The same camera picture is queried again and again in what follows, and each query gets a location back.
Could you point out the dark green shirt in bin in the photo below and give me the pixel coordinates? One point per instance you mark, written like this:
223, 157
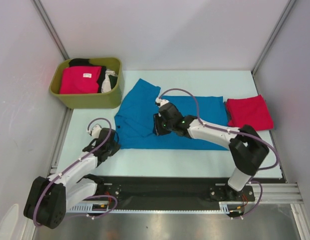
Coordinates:
113, 81

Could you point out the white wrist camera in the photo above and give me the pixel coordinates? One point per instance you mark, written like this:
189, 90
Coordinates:
95, 131
161, 102

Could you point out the pink shirt in bin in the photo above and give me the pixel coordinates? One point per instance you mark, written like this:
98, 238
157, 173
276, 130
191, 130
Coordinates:
80, 80

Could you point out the white shirt in bin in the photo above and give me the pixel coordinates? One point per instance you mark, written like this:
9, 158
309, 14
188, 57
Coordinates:
105, 87

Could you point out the folded grey t shirt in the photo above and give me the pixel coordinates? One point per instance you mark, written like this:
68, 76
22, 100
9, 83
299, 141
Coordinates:
227, 112

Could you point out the black shirt in bin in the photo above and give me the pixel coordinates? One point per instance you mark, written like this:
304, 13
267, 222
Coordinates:
84, 63

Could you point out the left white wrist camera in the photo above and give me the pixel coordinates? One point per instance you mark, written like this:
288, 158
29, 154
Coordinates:
95, 131

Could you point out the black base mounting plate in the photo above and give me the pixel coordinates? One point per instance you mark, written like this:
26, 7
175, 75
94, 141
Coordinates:
172, 192

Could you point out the folded red t shirt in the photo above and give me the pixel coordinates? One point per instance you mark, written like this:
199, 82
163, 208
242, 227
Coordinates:
251, 111

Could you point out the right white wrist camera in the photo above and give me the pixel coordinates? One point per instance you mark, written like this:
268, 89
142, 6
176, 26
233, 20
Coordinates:
161, 102

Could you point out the olive green plastic bin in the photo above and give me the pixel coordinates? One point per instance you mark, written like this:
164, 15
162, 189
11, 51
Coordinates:
109, 100

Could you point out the blue polo shirt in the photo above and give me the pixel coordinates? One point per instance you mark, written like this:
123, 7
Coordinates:
134, 120

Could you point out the aluminium frame rail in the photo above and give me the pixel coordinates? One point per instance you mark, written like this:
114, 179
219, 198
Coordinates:
280, 193

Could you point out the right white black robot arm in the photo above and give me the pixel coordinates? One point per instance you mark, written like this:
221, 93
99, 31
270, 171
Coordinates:
247, 148

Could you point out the grey slotted cable duct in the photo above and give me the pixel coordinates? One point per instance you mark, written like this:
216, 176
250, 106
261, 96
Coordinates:
101, 207

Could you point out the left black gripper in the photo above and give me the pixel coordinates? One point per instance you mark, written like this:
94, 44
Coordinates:
115, 148

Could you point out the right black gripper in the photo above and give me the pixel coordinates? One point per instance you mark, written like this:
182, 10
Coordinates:
158, 129

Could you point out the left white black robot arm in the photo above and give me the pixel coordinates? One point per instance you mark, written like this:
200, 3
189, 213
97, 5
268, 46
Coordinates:
51, 197

